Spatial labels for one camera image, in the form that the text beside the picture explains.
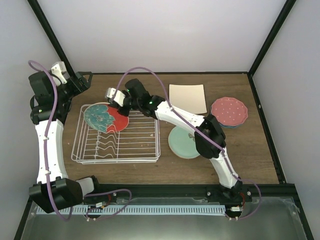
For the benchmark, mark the left black frame post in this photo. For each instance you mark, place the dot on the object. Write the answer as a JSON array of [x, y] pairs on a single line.
[[42, 19]]

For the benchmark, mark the white slotted cable duct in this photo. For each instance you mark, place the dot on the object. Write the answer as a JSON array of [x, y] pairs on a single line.
[[204, 210]]

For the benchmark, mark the mint green flower plate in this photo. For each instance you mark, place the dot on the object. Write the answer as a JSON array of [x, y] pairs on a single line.
[[182, 143]]

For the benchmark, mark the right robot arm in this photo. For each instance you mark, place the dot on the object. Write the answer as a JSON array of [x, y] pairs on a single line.
[[210, 139]]

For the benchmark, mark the right black frame post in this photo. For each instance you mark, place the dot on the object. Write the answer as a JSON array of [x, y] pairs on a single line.
[[281, 18]]

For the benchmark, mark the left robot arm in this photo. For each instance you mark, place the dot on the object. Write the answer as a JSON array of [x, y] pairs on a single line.
[[49, 109]]

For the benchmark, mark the square cream plate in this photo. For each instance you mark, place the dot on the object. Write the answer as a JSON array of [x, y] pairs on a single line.
[[190, 98]]

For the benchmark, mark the black frame post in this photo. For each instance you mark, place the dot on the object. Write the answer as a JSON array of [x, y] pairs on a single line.
[[42, 19], [281, 18]]

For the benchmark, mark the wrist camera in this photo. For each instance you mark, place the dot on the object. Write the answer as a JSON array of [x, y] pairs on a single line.
[[58, 70], [113, 95]]

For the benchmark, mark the white wire dish rack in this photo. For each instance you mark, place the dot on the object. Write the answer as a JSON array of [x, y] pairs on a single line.
[[139, 142]]

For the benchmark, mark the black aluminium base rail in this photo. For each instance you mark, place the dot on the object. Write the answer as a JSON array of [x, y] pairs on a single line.
[[211, 192]]

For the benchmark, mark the pink polka dot plate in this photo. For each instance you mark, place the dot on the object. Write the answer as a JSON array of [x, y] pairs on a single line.
[[229, 110]]

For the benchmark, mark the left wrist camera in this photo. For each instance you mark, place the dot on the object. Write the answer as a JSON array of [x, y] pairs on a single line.
[[58, 70]]

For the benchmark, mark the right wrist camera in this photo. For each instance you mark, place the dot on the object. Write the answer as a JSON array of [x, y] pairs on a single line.
[[113, 95]]

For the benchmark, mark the teal polka dot plate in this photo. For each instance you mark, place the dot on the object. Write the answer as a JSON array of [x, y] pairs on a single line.
[[231, 126]]

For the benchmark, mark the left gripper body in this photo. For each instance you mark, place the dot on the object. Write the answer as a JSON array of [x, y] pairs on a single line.
[[76, 90]]

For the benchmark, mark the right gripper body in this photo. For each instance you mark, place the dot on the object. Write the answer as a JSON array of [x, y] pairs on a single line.
[[125, 112]]

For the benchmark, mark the red and teal plate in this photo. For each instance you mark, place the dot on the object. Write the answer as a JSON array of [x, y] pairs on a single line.
[[104, 118]]

